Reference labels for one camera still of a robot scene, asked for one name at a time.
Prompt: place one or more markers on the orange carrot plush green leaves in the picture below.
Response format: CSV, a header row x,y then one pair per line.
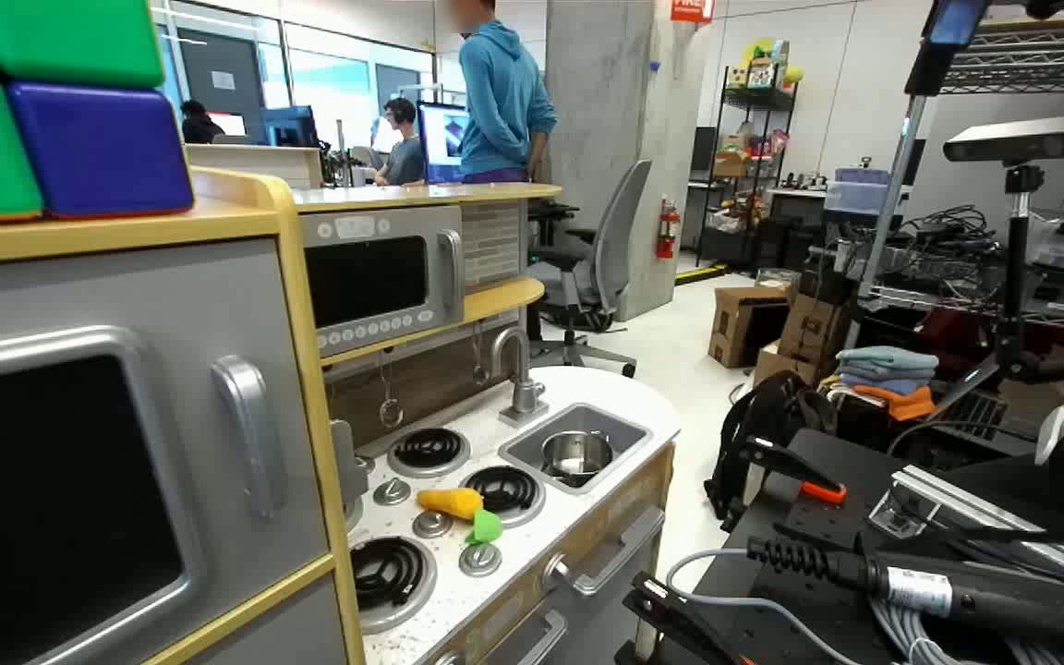
x,y
449,501

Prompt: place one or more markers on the small steel pot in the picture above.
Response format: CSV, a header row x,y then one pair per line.
x,y
576,454

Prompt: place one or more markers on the grey toy faucet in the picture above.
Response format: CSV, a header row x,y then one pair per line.
x,y
516,372

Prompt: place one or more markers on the grey toy sink basin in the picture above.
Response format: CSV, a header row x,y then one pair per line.
x,y
610,431

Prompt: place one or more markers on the grey mesh office chair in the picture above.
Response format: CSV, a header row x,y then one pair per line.
x,y
613,240

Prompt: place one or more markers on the black toy stove burner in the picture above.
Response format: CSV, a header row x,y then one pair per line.
x,y
389,572
429,449
505,487

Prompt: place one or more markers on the red fire extinguisher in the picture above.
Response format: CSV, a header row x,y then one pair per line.
x,y
665,231

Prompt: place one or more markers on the grey toy microwave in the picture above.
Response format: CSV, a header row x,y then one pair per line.
x,y
369,280

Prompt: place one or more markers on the brown cardboard box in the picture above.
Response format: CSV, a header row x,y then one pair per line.
x,y
740,323

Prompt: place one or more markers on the silver stove knob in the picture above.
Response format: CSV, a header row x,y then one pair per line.
x,y
429,524
389,487
479,560

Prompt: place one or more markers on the computer monitor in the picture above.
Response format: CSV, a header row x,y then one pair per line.
x,y
441,134

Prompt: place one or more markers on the seated person grey shirt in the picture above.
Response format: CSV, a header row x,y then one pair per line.
x,y
403,152

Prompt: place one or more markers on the wooden toy kitchen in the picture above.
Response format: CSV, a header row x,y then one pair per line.
x,y
310,406

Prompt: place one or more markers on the person in blue hoodie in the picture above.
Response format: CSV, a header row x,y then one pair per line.
x,y
500,98

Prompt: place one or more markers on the black backpack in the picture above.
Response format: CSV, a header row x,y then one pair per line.
x,y
759,431

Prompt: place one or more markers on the black clamp orange trigger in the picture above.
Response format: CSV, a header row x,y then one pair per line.
x,y
804,475

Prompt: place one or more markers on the folded blue cloth stack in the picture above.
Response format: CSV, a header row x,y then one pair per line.
x,y
888,363

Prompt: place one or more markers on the blue plastic storage bin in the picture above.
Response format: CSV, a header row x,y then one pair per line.
x,y
858,193

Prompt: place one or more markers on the black work table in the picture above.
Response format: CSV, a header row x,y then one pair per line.
x,y
841,517

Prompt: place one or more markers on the folded orange cloth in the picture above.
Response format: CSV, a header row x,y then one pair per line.
x,y
904,399

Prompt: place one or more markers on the grey toy fridge door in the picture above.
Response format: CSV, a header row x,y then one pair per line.
x,y
293,628

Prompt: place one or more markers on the silver metal pole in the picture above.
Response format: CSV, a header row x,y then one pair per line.
x,y
895,195

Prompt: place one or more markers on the grey windowed toy cabinet door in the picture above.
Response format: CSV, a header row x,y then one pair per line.
x,y
128,372

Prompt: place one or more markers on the blue plastic block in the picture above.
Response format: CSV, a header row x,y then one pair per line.
x,y
100,149

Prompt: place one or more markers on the black cylinder silver band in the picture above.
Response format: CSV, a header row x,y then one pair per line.
x,y
986,594

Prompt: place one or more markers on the small metal corner bracket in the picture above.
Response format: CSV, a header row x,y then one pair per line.
x,y
904,506

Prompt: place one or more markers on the black camera stand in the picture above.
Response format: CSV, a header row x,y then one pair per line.
x,y
1020,259

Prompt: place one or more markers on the aluminium extrusion rail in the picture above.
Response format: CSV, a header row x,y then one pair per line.
x,y
1026,521

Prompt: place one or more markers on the black stereo camera bar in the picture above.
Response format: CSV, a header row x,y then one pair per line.
x,y
1026,136

